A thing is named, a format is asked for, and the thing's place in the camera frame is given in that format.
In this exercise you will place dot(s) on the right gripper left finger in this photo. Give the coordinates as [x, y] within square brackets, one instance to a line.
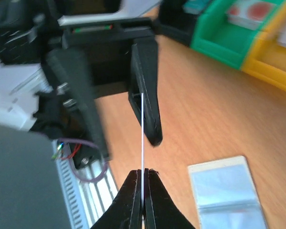
[125, 212]

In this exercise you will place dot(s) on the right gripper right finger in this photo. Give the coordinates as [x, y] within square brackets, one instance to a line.
[160, 212]

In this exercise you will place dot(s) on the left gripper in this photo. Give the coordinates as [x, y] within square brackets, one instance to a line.
[121, 58]

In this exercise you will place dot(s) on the beige card holder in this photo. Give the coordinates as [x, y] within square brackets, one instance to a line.
[225, 195]

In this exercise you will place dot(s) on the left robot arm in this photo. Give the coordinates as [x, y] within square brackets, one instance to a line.
[31, 97]

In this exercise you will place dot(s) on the teal card in black bin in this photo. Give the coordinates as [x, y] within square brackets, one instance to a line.
[195, 6]

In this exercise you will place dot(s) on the red card in green bin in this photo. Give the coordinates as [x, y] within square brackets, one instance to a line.
[249, 14]

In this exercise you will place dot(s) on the black plastic bin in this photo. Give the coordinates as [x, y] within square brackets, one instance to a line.
[173, 20]

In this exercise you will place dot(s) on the green plastic bin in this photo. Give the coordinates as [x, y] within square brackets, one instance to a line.
[214, 36]

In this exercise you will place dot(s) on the yellow plastic bin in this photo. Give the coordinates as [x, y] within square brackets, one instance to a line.
[266, 59]

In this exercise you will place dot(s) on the aluminium front rail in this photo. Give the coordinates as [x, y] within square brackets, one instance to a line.
[97, 197]

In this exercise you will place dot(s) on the grey slotted cable duct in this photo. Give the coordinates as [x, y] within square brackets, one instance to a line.
[71, 194]

